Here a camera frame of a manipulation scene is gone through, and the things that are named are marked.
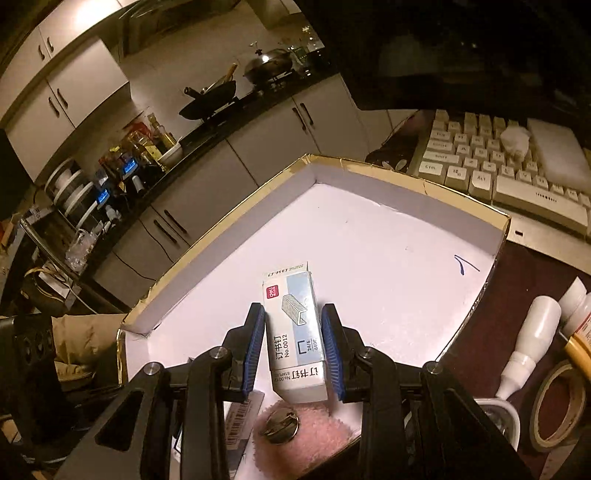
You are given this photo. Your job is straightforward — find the barcode labelled packet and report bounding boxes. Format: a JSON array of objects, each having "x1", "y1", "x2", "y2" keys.
[{"x1": 224, "y1": 390, "x2": 266, "y2": 462}]

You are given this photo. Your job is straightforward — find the beige computer keyboard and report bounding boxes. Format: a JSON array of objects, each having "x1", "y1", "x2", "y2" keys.
[{"x1": 409, "y1": 108, "x2": 591, "y2": 238}]

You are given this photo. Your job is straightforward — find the white cardboard box gold rim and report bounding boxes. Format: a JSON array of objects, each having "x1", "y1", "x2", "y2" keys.
[{"x1": 117, "y1": 154, "x2": 512, "y2": 480}]

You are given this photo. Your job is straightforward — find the white round container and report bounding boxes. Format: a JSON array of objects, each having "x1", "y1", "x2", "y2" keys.
[{"x1": 475, "y1": 398, "x2": 522, "y2": 450}]

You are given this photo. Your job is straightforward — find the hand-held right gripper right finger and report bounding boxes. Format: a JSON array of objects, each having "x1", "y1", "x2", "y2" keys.
[{"x1": 321, "y1": 304, "x2": 532, "y2": 480}]

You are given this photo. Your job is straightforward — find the group of condiment bottles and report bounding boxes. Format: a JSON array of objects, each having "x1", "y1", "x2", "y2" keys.
[{"x1": 99, "y1": 113, "x2": 181, "y2": 185}]

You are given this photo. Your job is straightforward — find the crumpled white tissue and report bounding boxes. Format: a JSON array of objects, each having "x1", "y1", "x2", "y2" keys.
[{"x1": 499, "y1": 126, "x2": 532, "y2": 160}]

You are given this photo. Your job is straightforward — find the white foam block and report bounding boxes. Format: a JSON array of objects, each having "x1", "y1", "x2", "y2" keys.
[{"x1": 526, "y1": 117, "x2": 591, "y2": 185}]

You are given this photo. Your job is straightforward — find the white stacked steamer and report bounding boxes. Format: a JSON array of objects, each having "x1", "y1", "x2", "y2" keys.
[{"x1": 45, "y1": 159, "x2": 100, "y2": 217}]

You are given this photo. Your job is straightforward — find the kitchen base cabinets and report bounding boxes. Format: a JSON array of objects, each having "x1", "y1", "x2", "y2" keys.
[{"x1": 92, "y1": 74, "x2": 370, "y2": 315}]

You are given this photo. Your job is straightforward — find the adhesive tape roll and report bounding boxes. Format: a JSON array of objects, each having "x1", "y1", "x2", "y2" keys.
[{"x1": 529, "y1": 359, "x2": 588, "y2": 454}]

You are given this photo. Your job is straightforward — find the black computer monitor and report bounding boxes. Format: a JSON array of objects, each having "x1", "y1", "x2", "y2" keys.
[{"x1": 295, "y1": 0, "x2": 591, "y2": 112}]

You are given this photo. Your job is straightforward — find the round metal clip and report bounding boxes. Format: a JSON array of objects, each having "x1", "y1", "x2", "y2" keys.
[{"x1": 261, "y1": 408, "x2": 301, "y2": 445}]

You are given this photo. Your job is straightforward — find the white dropper bottle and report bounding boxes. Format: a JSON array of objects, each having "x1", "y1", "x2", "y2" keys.
[{"x1": 495, "y1": 295, "x2": 561, "y2": 400}]

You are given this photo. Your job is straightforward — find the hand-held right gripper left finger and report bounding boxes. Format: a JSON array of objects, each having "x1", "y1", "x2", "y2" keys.
[{"x1": 55, "y1": 302, "x2": 266, "y2": 480}]

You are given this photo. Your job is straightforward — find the range hood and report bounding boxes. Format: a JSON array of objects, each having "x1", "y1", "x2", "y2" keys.
[{"x1": 117, "y1": 0, "x2": 259, "y2": 58}]

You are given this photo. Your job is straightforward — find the kitchen wall cabinets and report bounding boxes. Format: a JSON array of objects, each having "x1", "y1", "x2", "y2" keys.
[{"x1": 0, "y1": 0, "x2": 132, "y2": 185}]

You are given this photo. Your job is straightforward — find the white staple box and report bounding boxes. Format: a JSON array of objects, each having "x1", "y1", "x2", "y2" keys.
[{"x1": 262, "y1": 263, "x2": 329, "y2": 404}]

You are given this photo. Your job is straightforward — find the steel pot with lid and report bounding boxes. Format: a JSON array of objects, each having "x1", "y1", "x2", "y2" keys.
[{"x1": 242, "y1": 46, "x2": 296, "y2": 86}]

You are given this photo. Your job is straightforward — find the white bowl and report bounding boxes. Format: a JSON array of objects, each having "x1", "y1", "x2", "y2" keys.
[{"x1": 157, "y1": 141, "x2": 183, "y2": 168}]

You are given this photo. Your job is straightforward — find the black wok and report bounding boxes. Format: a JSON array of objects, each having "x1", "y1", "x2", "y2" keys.
[{"x1": 179, "y1": 80, "x2": 237, "y2": 121}]

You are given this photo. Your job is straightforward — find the yellow tube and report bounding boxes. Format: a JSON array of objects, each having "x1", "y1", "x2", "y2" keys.
[{"x1": 564, "y1": 336, "x2": 591, "y2": 370}]

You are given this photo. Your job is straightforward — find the pink powder puff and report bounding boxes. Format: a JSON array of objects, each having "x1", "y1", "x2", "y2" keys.
[{"x1": 253, "y1": 399, "x2": 358, "y2": 478}]

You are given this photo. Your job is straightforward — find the clear plastic bag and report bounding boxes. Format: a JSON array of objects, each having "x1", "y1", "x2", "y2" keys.
[{"x1": 65, "y1": 228, "x2": 100, "y2": 273}]

